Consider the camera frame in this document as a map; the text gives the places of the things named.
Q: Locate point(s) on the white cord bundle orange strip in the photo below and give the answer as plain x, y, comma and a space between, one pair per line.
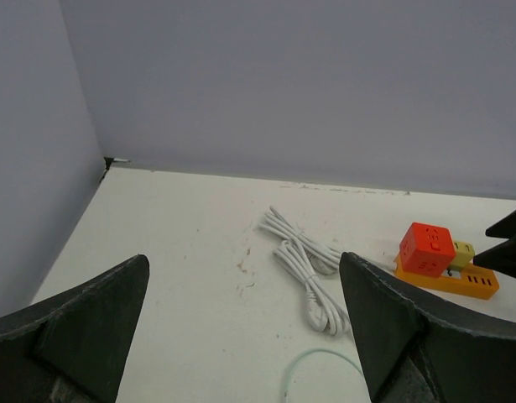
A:
324, 259

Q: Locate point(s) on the yellow plug adapter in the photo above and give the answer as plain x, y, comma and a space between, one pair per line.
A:
464, 253

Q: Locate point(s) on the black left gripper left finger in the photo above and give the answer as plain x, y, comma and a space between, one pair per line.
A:
73, 347

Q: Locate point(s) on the orange power strip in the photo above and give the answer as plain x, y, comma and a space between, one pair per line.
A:
472, 281

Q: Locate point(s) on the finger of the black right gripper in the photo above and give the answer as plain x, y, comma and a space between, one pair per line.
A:
501, 258
504, 228

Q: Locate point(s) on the white cord bundle purple strip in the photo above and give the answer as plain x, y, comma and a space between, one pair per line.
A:
322, 311

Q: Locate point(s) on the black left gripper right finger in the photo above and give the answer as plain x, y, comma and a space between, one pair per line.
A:
417, 347

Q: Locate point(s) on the red cube socket adapter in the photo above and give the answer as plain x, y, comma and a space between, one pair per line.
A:
426, 250

